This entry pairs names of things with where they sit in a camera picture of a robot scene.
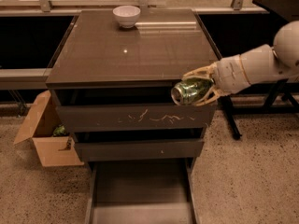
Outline white ceramic bowl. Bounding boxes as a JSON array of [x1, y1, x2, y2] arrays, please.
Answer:
[[113, 6, 141, 28]]

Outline open cardboard box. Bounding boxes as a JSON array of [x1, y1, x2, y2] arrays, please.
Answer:
[[14, 91, 83, 167]]

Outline green bag in box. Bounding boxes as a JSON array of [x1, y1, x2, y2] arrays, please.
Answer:
[[52, 124, 68, 137]]

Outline green soda can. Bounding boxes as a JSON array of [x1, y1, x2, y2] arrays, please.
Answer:
[[171, 77, 214, 105]]

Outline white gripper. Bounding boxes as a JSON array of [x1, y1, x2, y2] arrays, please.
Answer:
[[182, 55, 250, 106]]

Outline grey top drawer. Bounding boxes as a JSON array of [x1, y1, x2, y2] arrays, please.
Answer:
[[54, 87, 216, 133]]

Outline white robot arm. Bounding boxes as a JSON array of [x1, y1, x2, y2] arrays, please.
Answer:
[[174, 21, 299, 105]]

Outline grey middle drawer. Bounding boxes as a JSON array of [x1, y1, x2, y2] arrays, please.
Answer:
[[75, 128, 204, 162]]

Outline grey drawer cabinet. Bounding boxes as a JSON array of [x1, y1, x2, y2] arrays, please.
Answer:
[[45, 8, 228, 173]]

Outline grey drawer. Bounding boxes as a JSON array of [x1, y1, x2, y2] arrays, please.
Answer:
[[75, 128, 204, 162], [84, 159, 200, 224], [54, 87, 216, 133]]

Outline grey bottom drawer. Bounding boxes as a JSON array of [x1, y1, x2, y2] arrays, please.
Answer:
[[84, 159, 200, 224]]

